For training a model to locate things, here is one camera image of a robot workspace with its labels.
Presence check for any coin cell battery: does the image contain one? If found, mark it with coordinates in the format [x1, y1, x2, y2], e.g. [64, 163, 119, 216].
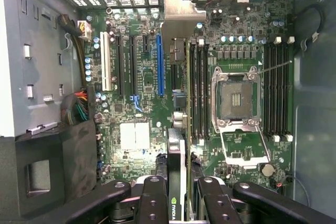
[259, 163, 276, 178]

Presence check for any metal socket cover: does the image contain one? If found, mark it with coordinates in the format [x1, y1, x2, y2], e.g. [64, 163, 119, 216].
[219, 125, 271, 167]

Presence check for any silver chipset heatsink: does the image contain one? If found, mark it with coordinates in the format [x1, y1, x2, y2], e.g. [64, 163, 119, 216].
[119, 121, 151, 151]

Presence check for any CPU socket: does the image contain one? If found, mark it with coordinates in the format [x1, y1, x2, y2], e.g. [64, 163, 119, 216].
[211, 65, 263, 133]

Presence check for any black air shroud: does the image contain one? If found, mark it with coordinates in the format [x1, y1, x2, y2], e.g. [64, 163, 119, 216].
[0, 120, 98, 224]

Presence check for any black RAM slot bank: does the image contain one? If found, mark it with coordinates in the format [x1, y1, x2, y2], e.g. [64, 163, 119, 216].
[263, 36, 294, 143]
[188, 38, 211, 141]

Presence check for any open black PC case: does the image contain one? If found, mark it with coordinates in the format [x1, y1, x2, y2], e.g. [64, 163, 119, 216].
[0, 0, 336, 224]

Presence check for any blue expansion slot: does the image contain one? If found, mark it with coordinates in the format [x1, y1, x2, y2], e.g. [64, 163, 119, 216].
[156, 33, 166, 99]

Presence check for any white expansion slot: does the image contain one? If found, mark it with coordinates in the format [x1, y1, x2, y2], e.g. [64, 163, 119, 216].
[100, 31, 112, 92]

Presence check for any socket locking lever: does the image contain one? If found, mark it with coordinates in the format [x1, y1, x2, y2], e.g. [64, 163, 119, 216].
[258, 60, 292, 74]

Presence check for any green motherboard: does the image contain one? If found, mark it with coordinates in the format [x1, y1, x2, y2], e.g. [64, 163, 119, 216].
[78, 0, 295, 191]

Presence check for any multicoloured power wire bundle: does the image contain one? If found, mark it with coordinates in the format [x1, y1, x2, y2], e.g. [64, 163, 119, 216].
[59, 90, 89, 125]

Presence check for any yellow black power wire bundle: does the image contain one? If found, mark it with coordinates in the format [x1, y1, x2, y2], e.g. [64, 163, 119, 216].
[57, 13, 93, 87]

